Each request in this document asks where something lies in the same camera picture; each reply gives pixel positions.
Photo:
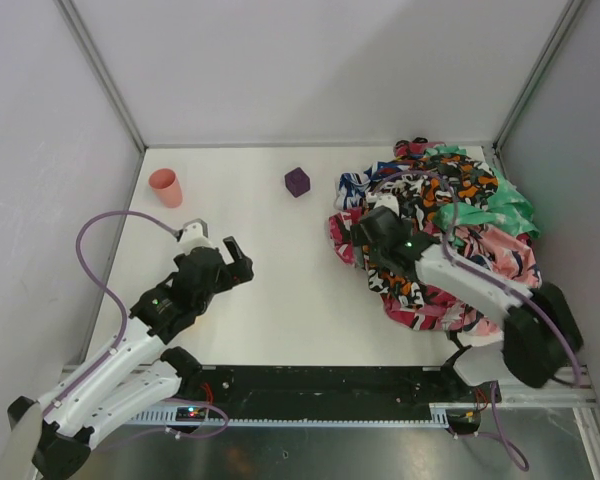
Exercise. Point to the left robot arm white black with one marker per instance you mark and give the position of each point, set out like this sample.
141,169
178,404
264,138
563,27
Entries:
137,369

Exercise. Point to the orange black camouflage cloth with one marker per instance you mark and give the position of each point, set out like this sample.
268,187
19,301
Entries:
414,188

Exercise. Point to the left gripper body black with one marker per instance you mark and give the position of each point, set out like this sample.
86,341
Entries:
225,272

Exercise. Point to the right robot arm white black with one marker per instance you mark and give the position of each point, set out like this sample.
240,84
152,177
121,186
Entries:
540,335

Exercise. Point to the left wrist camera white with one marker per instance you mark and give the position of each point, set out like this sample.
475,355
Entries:
194,234

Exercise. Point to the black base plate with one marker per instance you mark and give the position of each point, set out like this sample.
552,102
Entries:
332,394

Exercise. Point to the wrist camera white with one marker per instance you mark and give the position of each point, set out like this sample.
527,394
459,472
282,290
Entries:
194,234
388,201

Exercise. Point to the aluminium frame rail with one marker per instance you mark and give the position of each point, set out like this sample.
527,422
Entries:
545,390

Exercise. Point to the blue white red cloth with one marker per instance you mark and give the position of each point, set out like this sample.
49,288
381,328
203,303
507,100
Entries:
352,187

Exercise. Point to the light pink patterned cloth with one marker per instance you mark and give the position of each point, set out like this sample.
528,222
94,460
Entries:
496,251

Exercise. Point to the purple cube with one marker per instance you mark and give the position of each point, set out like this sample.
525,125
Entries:
297,182

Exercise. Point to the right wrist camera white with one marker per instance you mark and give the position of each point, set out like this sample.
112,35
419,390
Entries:
388,201

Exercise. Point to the magenta camouflage cloth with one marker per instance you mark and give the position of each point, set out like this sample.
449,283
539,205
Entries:
418,307

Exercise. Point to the pink plastic cup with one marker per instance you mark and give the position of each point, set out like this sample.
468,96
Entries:
165,185

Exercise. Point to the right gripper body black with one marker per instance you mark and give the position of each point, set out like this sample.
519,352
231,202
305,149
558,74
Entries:
362,233

